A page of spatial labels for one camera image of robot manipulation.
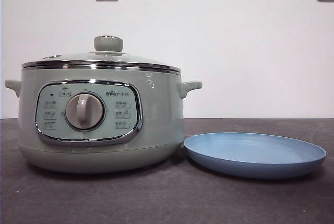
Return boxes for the glass lid with green knob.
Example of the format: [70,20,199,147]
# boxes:
[21,35,181,74]

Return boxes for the green electric steamer pot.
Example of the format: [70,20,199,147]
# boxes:
[4,64,203,174]

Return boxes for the blue plate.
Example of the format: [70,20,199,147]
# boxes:
[183,132,327,179]

